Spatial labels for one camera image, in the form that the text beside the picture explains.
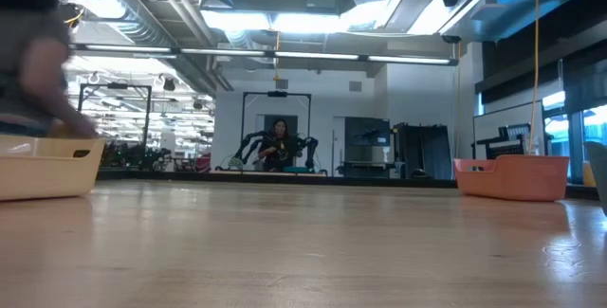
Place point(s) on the dark green plastic bin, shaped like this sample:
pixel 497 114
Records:
pixel 601 175

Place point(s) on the black background robot arm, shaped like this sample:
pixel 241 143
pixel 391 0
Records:
pixel 246 144
pixel 310 149

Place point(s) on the long ceiling light bar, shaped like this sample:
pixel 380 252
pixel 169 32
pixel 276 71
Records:
pixel 408 59

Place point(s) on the whiteboard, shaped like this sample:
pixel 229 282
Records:
pixel 488 123

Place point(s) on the person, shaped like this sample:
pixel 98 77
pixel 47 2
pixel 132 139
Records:
pixel 280 151
pixel 28 38

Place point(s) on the black curtain screen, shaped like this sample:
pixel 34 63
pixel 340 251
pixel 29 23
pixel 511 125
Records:
pixel 422 151

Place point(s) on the black equipment cart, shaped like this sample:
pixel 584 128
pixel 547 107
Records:
pixel 509 144

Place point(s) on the red chair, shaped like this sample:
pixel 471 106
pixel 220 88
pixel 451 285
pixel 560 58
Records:
pixel 205 162

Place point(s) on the black dome object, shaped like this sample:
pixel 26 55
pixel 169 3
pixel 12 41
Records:
pixel 420 174

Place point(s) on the green white object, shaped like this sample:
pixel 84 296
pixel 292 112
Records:
pixel 235 162

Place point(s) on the orange plastic bin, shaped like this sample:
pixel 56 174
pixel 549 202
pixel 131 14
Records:
pixel 512 180

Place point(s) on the teal mat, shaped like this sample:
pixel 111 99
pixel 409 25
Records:
pixel 296 169

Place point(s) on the yellow container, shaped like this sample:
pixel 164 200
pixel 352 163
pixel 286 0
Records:
pixel 589 175

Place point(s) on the yellow plastic bin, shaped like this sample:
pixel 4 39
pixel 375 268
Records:
pixel 47 175

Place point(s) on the silver air duct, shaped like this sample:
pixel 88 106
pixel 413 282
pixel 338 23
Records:
pixel 142 14

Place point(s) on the black gantry frame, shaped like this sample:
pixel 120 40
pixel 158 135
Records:
pixel 277 94
pixel 117 85

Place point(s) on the grey wall vent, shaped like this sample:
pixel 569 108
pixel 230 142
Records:
pixel 355 86

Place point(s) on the black aluminium table frame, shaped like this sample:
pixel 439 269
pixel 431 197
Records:
pixel 332 180

